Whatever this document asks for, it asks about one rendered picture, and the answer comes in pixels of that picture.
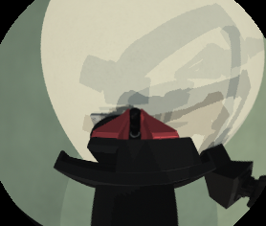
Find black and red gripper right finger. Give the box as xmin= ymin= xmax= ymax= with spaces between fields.
xmin=141 ymin=109 xmax=180 ymax=140

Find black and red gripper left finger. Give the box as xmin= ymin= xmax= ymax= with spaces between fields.
xmin=91 ymin=109 xmax=130 ymax=139

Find grey bench vise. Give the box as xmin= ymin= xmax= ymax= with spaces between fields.
xmin=90 ymin=107 xmax=141 ymax=139

